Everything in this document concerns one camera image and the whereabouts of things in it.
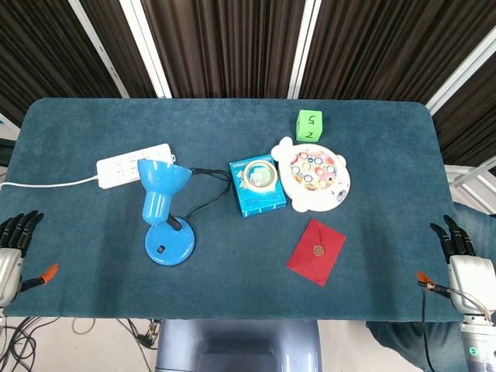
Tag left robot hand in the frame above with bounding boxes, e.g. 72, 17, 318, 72
0, 209, 60, 308

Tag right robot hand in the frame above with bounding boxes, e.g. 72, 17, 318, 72
415, 215, 496, 314

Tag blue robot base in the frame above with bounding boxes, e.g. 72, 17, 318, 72
154, 319, 323, 372

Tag blue desk lamp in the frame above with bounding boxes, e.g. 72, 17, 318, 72
137, 158, 197, 267

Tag red envelope with seal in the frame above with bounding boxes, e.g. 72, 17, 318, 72
286, 218, 347, 288

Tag white power strip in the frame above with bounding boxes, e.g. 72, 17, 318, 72
96, 143, 177, 190

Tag white fish-shaped fishing toy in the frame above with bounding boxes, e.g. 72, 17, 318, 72
270, 136, 353, 213

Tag green foam cube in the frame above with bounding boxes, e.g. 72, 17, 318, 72
295, 109, 323, 142

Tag teal cardboard box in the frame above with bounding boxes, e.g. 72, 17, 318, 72
229, 153, 288, 219

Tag teal felt table mat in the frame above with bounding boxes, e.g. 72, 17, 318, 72
0, 97, 465, 322

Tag roll of clear tape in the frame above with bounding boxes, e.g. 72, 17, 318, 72
243, 160, 279, 194

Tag black cable on right hand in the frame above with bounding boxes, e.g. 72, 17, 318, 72
420, 285, 435, 372

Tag tangled cables on floor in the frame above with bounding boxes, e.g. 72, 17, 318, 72
0, 316, 160, 372

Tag white power strip cable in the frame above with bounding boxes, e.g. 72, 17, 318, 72
0, 174, 100, 190

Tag black power cord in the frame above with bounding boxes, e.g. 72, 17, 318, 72
184, 167, 232, 220

